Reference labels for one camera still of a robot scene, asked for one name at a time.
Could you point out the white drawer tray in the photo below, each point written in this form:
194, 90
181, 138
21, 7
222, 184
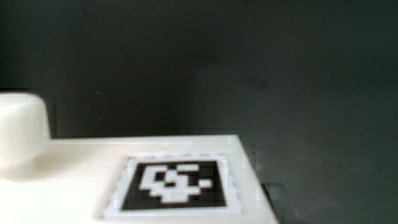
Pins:
155, 180

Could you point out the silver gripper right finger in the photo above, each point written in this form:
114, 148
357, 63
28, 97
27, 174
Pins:
281, 203

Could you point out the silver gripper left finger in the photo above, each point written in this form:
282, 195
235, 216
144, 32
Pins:
23, 132

